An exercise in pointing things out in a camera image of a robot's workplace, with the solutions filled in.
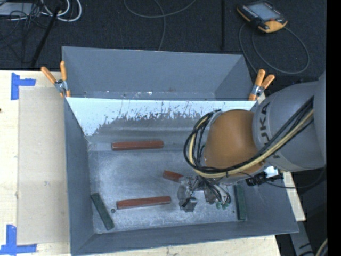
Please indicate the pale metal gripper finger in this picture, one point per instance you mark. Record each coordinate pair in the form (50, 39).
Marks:
(184, 189)
(189, 204)

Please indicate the red-brown flat block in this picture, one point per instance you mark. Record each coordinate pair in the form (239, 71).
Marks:
(137, 145)
(171, 175)
(144, 202)

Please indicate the dark green flat block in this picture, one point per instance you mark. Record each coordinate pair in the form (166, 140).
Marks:
(102, 211)
(240, 203)

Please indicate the grey metal bin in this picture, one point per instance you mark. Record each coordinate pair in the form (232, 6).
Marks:
(138, 169)

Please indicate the pale flat board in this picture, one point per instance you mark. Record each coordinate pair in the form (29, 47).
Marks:
(40, 156)

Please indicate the black cylinder on white bracket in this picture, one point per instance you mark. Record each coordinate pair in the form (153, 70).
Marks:
(257, 180)

